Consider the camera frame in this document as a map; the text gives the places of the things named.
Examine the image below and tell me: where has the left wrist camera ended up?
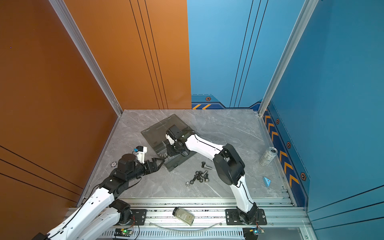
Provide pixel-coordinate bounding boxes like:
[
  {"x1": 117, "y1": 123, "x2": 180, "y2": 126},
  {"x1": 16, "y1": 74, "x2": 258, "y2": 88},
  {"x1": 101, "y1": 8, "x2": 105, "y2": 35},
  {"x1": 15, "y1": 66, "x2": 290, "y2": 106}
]
[{"x1": 133, "y1": 146, "x2": 148, "y2": 164}]

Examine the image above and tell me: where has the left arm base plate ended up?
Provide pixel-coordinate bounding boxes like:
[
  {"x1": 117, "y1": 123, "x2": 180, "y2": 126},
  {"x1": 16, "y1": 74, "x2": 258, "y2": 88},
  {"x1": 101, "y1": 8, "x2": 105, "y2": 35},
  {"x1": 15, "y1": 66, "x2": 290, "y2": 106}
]
[{"x1": 118, "y1": 209, "x2": 147, "y2": 226}]

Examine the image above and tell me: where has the right circuit board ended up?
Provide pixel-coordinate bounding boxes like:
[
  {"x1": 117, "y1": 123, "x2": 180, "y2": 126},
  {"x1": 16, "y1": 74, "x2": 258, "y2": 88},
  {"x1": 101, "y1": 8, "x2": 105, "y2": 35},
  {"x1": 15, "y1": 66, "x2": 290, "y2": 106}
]
[{"x1": 243, "y1": 228, "x2": 265, "y2": 240}]

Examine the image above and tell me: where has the blue triangular block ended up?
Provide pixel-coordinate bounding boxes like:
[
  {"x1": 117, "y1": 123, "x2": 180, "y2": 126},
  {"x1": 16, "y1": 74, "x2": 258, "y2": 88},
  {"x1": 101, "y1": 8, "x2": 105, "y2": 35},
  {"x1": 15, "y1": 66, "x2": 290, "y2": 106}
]
[{"x1": 263, "y1": 177, "x2": 272, "y2": 188}]

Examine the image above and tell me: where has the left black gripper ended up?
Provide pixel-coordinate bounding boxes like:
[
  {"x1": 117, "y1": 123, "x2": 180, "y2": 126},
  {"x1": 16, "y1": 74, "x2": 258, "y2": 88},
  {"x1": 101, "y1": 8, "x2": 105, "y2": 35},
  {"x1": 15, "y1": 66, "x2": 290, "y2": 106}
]
[{"x1": 127, "y1": 158, "x2": 165, "y2": 184}]

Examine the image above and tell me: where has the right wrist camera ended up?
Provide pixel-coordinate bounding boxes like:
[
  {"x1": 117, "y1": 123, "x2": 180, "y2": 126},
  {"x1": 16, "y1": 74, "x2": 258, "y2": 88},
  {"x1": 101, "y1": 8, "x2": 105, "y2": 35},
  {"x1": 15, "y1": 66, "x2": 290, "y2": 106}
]
[{"x1": 166, "y1": 125, "x2": 181, "y2": 145}]

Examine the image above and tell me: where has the aluminium front rail frame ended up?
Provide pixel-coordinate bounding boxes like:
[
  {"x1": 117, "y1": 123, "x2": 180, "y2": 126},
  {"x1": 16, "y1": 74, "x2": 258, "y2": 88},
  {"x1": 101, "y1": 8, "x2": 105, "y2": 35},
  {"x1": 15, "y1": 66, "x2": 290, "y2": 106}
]
[{"x1": 79, "y1": 197, "x2": 316, "y2": 240}]

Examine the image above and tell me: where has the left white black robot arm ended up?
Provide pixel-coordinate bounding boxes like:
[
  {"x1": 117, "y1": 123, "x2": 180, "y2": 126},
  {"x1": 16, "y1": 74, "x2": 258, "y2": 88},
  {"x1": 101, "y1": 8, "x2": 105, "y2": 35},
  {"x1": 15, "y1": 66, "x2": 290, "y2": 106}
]
[{"x1": 33, "y1": 154, "x2": 165, "y2": 240}]

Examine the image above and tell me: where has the grey plastic organizer box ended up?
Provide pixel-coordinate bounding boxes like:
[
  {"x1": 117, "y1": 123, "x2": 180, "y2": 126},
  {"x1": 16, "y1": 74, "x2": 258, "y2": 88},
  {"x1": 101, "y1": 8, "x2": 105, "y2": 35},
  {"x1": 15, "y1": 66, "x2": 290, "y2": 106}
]
[{"x1": 141, "y1": 114, "x2": 196, "y2": 172}]

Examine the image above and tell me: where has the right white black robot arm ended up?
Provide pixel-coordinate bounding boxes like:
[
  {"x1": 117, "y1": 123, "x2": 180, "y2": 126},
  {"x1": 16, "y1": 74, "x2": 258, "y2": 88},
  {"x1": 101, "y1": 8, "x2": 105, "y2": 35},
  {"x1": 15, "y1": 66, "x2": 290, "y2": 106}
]
[{"x1": 166, "y1": 125, "x2": 258, "y2": 225}]

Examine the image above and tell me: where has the pile of screws and nuts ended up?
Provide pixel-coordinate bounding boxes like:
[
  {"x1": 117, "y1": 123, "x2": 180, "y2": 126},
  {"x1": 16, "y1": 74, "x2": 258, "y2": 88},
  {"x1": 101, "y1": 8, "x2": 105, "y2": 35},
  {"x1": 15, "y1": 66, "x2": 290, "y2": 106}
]
[{"x1": 189, "y1": 162, "x2": 213, "y2": 185}]

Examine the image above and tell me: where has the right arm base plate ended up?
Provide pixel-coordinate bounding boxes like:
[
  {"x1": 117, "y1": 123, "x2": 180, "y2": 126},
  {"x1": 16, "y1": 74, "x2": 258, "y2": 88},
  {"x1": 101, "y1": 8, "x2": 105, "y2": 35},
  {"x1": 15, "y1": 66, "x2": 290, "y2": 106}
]
[{"x1": 225, "y1": 209, "x2": 268, "y2": 226}]

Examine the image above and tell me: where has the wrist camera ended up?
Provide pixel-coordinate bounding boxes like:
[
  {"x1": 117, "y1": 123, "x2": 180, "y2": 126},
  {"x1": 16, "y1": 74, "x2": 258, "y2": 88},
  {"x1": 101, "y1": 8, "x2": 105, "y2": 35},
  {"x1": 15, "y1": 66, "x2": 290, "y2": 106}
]
[
  {"x1": 166, "y1": 125, "x2": 181, "y2": 145},
  {"x1": 133, "y1": 146, "x2": 148, "y2": 164}
]

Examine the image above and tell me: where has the small glass jar on rail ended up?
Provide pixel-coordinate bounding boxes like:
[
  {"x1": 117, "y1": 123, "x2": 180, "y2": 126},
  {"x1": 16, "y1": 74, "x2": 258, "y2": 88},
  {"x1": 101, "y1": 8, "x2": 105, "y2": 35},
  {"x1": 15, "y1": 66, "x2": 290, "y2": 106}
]
[{"x1": 173, "y1": 207, "x2": 195, "y2": 226}]

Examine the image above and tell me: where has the left green circuit board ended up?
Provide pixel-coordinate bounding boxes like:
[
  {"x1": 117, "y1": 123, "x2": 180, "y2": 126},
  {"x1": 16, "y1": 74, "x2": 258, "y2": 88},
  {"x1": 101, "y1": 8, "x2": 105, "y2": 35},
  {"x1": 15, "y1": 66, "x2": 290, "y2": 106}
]
[{"x1": 114, "y1": 228, "x2": 134, "y2": 239}]

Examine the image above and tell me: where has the silver drink can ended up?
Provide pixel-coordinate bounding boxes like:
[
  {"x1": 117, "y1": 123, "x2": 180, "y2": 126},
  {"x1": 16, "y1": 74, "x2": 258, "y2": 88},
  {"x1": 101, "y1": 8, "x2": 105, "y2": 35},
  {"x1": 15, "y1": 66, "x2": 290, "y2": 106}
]
[{"x1": 259, "y1": 147, "x2": 278, "y2": 167}]

